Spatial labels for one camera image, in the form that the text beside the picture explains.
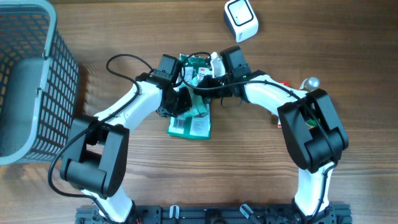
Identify red toothpaste tube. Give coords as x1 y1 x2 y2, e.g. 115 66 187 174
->
279 81 289 87

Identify black right camera cable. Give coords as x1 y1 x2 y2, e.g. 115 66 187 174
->
179 51 340 224

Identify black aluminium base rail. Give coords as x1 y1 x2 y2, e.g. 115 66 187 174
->
75 203 353 224

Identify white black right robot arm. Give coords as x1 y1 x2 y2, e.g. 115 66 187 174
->
193 70 348 223

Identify green 3M gloves packet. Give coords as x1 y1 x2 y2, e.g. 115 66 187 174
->
167 56 212 140

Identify white barcode scanner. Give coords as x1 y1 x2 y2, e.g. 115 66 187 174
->
223 0 259 43

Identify green lid jar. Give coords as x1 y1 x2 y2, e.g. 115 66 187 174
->
306 119 318 129

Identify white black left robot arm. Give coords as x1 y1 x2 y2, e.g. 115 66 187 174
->
57 70 192 223

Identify light green wipes pack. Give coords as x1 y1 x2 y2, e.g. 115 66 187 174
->
184 87 208 117

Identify yellow Vim liquid bottle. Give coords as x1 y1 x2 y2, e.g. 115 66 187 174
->
299 77 320 92

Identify grey plastic shopping basket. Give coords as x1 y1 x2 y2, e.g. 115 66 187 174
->
1 1 80 166

